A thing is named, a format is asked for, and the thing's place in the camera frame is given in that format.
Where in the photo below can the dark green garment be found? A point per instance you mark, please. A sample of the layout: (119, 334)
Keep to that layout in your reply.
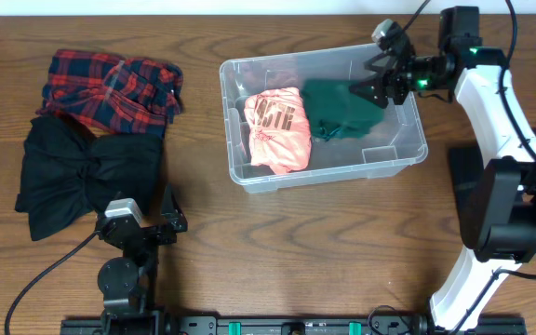
(334, 112)

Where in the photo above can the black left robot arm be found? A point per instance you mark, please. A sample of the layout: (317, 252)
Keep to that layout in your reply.
(128, 282)

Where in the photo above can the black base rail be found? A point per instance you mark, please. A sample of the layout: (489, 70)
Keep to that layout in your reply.
(210, 325)

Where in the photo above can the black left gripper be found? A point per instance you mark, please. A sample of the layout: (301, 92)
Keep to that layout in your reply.
(146, 231)

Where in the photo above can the black garment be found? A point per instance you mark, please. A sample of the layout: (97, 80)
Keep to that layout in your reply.
(68, 172)
(466, 169)

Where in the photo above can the red navy plaid shirt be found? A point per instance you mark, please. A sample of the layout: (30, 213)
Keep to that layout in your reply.
(112, 93)

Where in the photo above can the clear plastic storage bin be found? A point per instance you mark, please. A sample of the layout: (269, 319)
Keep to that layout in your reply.
(394, 143)

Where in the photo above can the black bundled garment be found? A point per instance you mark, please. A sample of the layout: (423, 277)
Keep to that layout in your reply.
(68, 172)

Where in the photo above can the pink printed shirt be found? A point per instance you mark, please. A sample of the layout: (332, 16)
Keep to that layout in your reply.
(279, 130)

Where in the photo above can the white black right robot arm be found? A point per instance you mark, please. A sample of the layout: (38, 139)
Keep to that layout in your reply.
(494, 182)

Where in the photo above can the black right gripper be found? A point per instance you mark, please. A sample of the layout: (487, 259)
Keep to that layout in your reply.
(396, 74)

